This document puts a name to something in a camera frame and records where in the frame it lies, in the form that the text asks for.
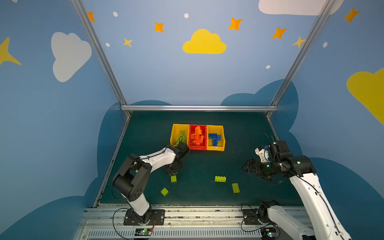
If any green small lego bottom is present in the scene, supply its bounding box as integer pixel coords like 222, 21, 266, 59
161, 188, 169, 197

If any large blue lego brick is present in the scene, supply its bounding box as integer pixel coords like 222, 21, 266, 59
209, 134, 221, 142

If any green long lego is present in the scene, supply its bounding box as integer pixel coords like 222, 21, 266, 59
175, 131, 188, 146

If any orange lego plane piece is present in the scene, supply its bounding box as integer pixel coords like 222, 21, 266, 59
190, 125, 205, 147

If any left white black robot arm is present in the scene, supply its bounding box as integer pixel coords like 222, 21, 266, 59
112, 143, 189, 223

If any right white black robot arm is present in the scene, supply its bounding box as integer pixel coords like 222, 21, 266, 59
242, 156, 352, 240

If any red middle bin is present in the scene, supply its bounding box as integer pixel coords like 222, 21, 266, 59
188, 125, 208, 151

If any left yellow bin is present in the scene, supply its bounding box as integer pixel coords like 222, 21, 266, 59
170, 124, 190, 146

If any yellow bin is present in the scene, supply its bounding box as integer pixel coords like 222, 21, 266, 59
207, 125, 226, 152
170, 124, 190, 146

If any right yellow bin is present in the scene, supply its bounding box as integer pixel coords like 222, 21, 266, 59
207, 125, 226, 152

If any right controller board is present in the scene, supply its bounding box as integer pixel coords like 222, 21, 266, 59
260, 228, 278, 240

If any controller board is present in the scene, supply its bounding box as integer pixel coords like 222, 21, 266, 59
260, 228, 278, 240
135, 229, 153, 237

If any left controller board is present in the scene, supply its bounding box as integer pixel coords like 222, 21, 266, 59
135, 229, 153, 237

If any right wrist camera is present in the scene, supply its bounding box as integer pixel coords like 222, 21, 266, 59
255, 140, 294, 163

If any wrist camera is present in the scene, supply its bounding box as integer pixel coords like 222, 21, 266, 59
255, 140, 294, 163
176, 143, 189, 158

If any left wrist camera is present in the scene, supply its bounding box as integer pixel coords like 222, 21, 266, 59
176, 143, 189, 158

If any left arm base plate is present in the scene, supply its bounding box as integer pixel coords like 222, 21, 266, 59
123, 209, 165, 226

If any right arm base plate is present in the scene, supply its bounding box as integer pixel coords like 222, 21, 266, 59
242, 209, 267, 225

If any horizontal aluminium frame bar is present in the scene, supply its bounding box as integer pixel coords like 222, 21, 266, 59
121, 105, 278, 112

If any front aluminium rail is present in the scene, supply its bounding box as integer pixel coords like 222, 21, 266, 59
73, 205, 334, 240

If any left aluminium frame post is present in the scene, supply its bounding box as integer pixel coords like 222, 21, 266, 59
71, 0, 127, 107

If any aluminium frame post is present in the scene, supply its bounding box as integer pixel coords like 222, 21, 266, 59
266, 0, 337, 119
71, 0, 127, 107

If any right aluminium frame post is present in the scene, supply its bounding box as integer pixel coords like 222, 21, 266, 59
266, 0, 337, 119

